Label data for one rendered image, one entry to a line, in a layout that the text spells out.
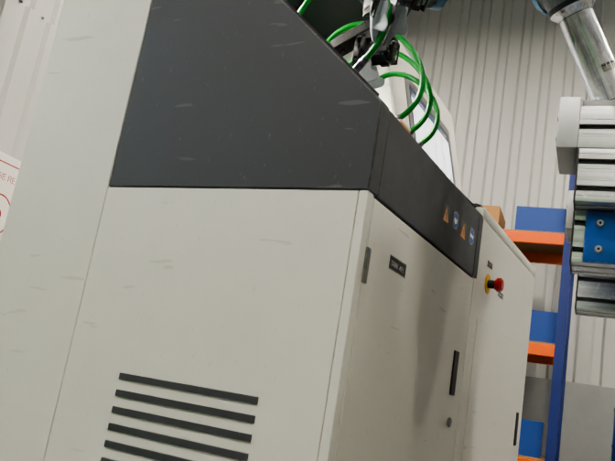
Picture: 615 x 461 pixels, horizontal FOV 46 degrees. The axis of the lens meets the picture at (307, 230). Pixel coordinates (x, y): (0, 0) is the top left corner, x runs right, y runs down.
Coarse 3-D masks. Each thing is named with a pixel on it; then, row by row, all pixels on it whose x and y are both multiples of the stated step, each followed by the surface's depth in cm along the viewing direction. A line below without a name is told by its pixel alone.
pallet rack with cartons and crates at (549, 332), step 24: (528, 216) 677; (552, 216) 670; (528, 240) 654; (552, 240) 646; (552, 312) 646; (552, 336) 640; (528, 360) 702; (552, 360) 694; (552, 384) 614; (552, 408) 609; (528, 432) 630; (552, 432) 604; (528, 456) 612; (552, 456) 599
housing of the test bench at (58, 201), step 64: (64, 0) 170; (128, 0) 159; (64, 64) 163; (128, 64) 153; (64, 128) 157; (64, 192) 152; (0, 256) 156; (64, 256) 147; (0, 320) 150; (64, 320) 142; (0, 384) 145; (0, 448) 140
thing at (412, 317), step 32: (384, 224) 125; (384, 256) 126; (416, 256) 140; (384, 288) 126; (416, 288) 140; (448, 288) 158; (384, 320) 127; (416, 320) 141; (448, 320) 159; (352, 352) 115; (384, 352) 127; (416, 352) 142; (448, 352) 160; (352, 384) 116; (384, 384) 128; (416, 384) 143; (448, 384) 161; (352, 416) 116; (384, 416) 128; (416, 416) 143; (448, 416) 162; (352, 448) 117; (384, 448) 129; (416, 448) 144; (448, 448) 163
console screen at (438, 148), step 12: (408, 84) 221; (408, 96) 218; (420, 108) 228; (432, 120) 239; (420, 132) 222; (444, 132) 252; (432, 144) 233; (444, 144) 248; (432, 156) 230; (444, 156) 244; (444, 168) 241
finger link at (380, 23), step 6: (384, 0) 147; (378, 6) 147; (384, 6) 146; (378, 12) 148; (384, 12) 146; (372, 18) 149; (378, 18) 148; (384, 18) 146; (372, 24) 149; (378, 24) 148; (384, 24) 146; (372, 30) 150; (378, 30) 151; (384, 30) 146; (372, 36) 151
